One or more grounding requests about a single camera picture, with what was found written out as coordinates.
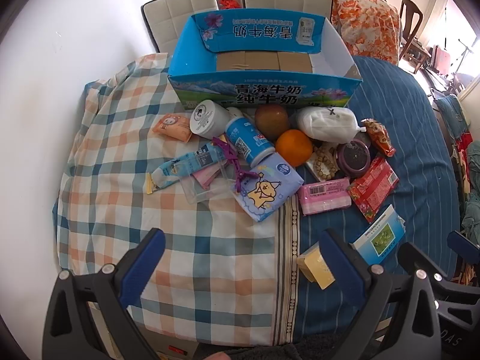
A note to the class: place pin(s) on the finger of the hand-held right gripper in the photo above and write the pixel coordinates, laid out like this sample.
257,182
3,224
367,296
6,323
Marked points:
414,257
463,245

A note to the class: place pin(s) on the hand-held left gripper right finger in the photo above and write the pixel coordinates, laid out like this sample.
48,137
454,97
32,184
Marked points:
345,270

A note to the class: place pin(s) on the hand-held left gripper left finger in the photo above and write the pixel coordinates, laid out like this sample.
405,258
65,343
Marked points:
142,266

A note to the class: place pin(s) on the yellow soap bar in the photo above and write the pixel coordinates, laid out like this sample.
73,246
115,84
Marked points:
317,268

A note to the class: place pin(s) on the blue and green medicine box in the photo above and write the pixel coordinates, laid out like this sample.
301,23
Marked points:
378,238

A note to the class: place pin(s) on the large pink packet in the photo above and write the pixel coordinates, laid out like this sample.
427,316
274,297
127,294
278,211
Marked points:
322,197

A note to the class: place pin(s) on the red snack packet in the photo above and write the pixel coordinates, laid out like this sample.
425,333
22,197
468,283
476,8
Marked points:
371,189

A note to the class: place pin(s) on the clear plastic case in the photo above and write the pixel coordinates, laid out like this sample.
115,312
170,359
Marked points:
202,193

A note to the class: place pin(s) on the blue toothpaste tube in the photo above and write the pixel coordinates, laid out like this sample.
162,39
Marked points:
180,167

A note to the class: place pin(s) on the blue cartoon tissue pack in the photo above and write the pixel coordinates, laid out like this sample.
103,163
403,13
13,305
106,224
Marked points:
270,191

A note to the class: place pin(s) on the small pink sachet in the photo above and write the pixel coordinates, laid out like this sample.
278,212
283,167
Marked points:
205,177

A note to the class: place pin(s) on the purple round tin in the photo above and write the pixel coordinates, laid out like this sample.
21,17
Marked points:
352,157

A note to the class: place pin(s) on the orange-red snack packet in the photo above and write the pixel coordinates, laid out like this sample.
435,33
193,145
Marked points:
378,137

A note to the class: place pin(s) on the dark round compact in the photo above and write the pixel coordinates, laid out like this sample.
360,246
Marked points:
363,137

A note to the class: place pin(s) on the orange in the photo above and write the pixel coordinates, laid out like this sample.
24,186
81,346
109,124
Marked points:
294,148

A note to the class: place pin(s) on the purple hair clip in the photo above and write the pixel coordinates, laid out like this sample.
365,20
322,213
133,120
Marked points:
229,155

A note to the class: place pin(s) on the orange tissue packet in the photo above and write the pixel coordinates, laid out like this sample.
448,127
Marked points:
170,125

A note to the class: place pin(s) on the white round jar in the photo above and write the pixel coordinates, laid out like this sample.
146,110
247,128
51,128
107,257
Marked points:
208,118

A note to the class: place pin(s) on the blue and white bottle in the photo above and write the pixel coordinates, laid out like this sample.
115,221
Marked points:
245,138

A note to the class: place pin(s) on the brown round fruit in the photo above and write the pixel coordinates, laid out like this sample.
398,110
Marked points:
270,118

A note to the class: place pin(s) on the blue milk carton box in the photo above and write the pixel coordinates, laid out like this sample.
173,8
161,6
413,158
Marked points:
195,86

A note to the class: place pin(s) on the plaid bed sheet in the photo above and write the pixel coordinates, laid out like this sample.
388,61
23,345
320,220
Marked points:
123,202

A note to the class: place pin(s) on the pile of clothes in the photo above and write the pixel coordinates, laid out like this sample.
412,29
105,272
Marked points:
450,116

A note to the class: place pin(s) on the blue striped bed sheet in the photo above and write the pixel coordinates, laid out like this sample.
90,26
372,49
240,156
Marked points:
405,120

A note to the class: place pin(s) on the orange floral pillow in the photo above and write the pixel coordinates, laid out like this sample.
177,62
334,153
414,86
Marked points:
367,22

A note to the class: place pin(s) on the brown wooden chair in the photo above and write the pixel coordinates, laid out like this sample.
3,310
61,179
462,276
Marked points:
407,11

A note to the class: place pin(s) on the red plastic bag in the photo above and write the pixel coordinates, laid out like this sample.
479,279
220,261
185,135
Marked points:
228,3

